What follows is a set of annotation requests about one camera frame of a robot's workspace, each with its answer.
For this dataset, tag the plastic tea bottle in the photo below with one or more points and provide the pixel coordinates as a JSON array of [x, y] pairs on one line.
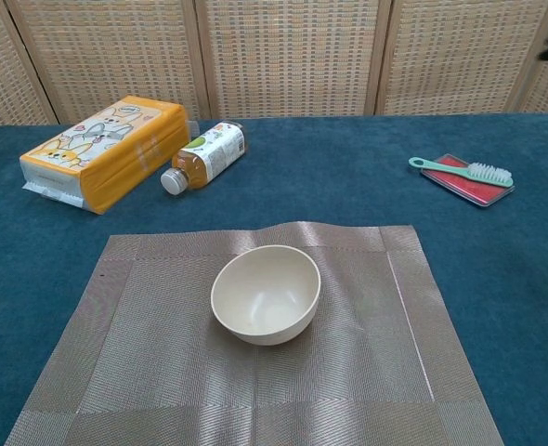
[[209, 151]]

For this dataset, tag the cream white bowl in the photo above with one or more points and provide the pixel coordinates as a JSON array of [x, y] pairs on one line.
[[264, 297]]

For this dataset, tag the yellow corgi print tissue pack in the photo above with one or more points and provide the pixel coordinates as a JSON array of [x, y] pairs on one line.
[[111, 153]]

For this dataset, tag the grey-brown woven placemat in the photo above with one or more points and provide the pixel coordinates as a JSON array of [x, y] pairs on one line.
[[153, 353]]

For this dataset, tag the woven wooden folding screen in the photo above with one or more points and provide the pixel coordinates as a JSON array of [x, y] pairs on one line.
[[283, 56]]

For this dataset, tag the flat red plastic case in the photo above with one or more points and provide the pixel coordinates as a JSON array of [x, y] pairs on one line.
[[464, 191]]

